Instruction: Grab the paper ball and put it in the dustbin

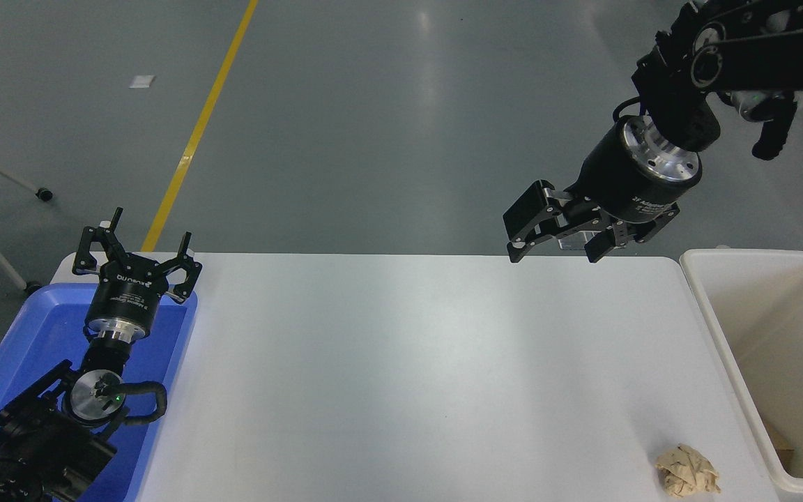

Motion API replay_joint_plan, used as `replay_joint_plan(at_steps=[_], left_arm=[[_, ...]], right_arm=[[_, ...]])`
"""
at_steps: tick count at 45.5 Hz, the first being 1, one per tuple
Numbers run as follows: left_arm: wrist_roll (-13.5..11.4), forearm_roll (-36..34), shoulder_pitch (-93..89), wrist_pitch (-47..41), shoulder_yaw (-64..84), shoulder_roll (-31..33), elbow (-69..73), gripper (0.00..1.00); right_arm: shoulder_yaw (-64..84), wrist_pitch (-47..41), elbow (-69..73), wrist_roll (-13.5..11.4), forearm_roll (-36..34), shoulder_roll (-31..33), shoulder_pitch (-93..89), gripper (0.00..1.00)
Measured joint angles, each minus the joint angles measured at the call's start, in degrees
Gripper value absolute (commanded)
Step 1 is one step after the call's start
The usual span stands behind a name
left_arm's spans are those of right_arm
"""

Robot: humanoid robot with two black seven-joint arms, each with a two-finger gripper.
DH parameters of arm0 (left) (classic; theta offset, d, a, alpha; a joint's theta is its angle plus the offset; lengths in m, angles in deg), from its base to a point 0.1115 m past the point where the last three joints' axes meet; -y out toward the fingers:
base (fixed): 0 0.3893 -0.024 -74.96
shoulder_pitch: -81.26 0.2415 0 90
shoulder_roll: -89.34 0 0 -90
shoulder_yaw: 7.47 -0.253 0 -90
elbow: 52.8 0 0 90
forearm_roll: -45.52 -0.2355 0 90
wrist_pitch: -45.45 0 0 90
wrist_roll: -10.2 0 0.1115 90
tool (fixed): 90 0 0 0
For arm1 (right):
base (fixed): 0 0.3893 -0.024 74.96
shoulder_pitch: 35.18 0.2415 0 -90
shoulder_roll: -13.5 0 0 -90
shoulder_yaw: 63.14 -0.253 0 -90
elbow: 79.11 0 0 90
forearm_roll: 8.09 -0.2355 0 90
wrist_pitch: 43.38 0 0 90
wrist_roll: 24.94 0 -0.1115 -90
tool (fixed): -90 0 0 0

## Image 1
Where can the tan paper ball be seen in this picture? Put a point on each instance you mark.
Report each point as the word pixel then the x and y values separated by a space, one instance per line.
pixel 687 470

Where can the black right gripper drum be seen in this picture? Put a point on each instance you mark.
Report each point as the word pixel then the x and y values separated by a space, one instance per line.
pixel 617 185

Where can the blue plastic tray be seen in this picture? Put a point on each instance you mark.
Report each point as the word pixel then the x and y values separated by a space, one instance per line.
pixel 32 328

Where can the white paper scrap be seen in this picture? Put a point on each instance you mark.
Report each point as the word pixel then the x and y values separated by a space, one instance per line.
pixel 141 81

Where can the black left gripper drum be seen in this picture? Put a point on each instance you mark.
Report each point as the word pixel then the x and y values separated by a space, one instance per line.
pixel 126 296

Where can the grey floor plate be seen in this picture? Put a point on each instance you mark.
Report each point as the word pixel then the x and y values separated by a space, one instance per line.
pixel 572 243

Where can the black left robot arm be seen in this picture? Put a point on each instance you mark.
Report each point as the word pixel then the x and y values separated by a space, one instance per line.
pixel 39 432

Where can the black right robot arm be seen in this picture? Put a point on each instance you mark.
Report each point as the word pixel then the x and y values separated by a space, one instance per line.
pixel 757 56

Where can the grey wheeled frame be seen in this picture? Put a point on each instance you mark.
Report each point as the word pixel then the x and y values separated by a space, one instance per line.
pixel 4 174

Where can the large pale plastic bin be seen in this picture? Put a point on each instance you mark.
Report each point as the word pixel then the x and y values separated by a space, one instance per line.
pixel 722 307

